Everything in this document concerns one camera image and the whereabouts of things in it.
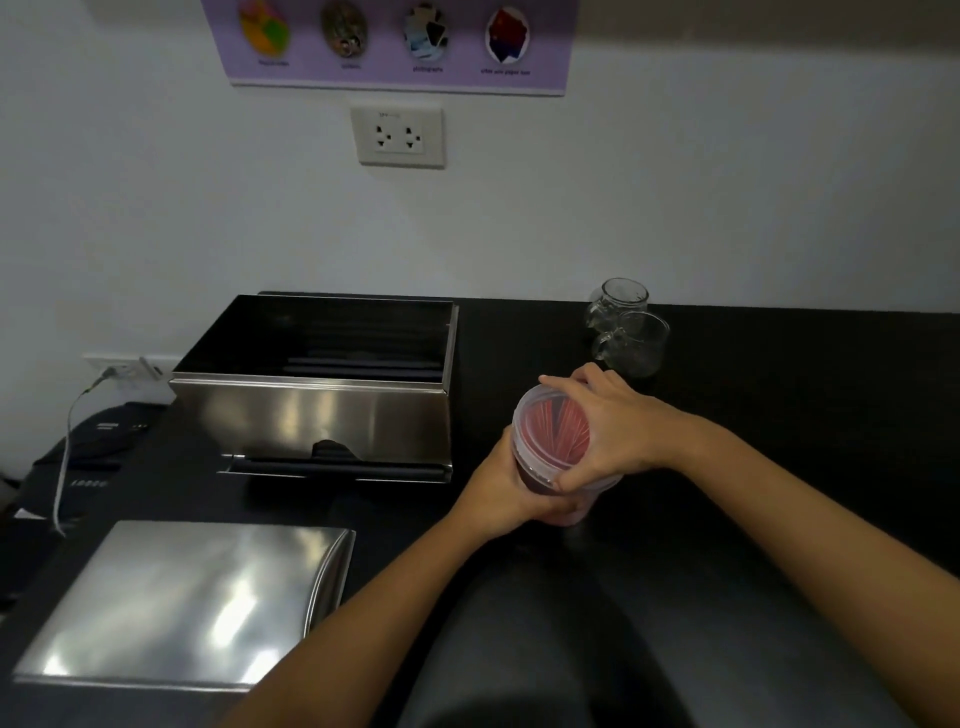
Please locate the person's right forearm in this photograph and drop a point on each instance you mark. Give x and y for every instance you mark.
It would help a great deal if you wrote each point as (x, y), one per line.
(825, 555)

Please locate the person's left thumb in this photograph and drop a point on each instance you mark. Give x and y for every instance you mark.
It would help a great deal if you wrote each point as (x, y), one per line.
(504, 459)

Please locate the bunch of red packets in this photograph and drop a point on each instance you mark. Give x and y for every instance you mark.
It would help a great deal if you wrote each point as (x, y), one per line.
(556, 431)

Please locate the person's right hand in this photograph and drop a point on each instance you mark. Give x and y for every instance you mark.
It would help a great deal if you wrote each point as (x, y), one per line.
(645, 435)

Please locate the small glass jar mug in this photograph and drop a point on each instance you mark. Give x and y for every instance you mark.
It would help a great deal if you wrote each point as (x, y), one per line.
(619, 294)

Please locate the stainless steel lid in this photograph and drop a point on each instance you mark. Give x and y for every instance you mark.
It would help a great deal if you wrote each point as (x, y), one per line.
(187, 600)

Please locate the black straw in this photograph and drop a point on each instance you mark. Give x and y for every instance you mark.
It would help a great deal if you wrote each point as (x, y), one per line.
(390, 469)

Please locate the person's left hand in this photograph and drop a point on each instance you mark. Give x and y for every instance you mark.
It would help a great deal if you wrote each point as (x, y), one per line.
(495, 495)

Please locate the purple picture poster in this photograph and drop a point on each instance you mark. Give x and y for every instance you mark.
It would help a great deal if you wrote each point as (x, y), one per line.
(390, 64)

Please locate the stainless steel dispenser box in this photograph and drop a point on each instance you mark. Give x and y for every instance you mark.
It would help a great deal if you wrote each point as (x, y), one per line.
(315, 420)

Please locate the black bag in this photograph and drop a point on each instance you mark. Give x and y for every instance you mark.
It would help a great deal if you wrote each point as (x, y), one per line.
(82, 465)

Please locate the white double wall socket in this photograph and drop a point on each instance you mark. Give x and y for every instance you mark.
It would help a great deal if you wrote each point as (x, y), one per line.
(397, 136)

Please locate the white low wall outlet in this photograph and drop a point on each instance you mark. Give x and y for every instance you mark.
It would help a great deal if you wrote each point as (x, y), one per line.
(139, 367)

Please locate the person's right thumb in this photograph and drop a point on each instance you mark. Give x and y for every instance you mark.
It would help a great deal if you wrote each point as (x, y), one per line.
(583, 478)

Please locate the person's grey clothing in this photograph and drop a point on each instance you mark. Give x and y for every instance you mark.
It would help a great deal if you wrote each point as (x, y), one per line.
(525, 645)

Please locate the pile of black straws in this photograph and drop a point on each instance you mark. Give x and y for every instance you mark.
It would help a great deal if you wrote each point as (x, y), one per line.
(367, 367)

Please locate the large glass jar mug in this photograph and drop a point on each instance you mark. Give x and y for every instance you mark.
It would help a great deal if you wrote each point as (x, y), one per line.
(645, 346)

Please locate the clear plastic container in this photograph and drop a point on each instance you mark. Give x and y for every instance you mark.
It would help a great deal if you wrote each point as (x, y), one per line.
(534, 459)

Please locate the person's left forearm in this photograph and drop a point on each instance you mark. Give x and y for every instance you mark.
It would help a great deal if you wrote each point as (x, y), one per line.
(352, 622)

